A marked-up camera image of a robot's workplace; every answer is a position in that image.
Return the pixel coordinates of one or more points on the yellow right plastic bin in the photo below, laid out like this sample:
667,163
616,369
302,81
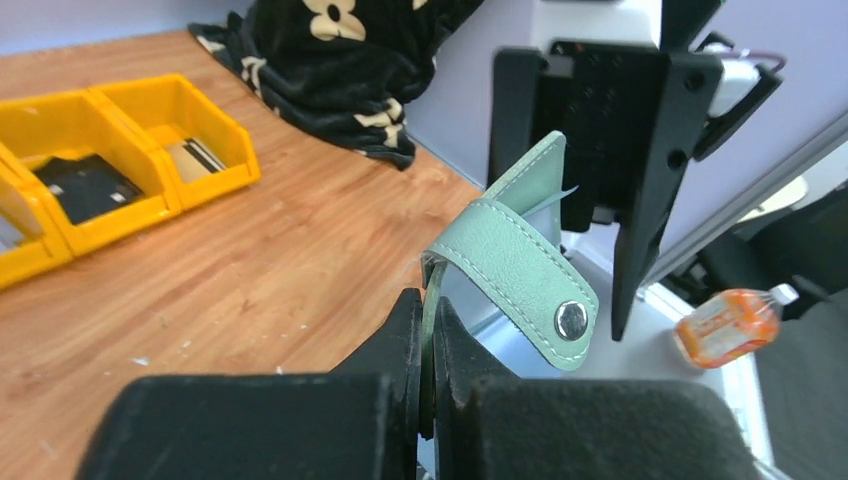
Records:
167,109

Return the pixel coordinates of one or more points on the orange drink bottle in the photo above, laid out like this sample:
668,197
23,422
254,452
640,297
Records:
732,324

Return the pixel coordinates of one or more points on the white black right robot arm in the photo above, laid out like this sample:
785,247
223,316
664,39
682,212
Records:
748,78

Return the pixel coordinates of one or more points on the aluminium frame post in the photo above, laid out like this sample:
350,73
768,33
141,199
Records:
825,141

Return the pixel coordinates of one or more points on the black office chair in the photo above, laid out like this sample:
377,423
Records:
804,248

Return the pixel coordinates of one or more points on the striped beige cards in bin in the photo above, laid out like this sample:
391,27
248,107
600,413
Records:
194,160

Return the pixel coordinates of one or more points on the mint green leather card holder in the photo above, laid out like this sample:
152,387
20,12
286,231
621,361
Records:
505,247

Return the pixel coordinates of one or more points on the yellow plastic bin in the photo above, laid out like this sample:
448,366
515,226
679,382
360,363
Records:
31,243
167,109
75,125

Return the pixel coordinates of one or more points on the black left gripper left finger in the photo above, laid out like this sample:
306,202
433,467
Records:
357,421

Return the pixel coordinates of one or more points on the yellow middle plastic bin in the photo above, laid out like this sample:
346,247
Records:
75,125

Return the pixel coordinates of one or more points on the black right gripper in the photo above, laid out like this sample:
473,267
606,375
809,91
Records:
632,118

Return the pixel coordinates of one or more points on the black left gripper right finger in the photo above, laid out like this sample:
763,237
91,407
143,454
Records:
492,424

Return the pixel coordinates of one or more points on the black floral blanket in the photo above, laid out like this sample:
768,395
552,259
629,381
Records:
339,70

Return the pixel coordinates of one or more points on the yellow left plastic bin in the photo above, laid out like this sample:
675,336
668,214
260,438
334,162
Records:
31,243

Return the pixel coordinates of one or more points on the black cards in bin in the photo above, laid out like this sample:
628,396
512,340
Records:
88,187

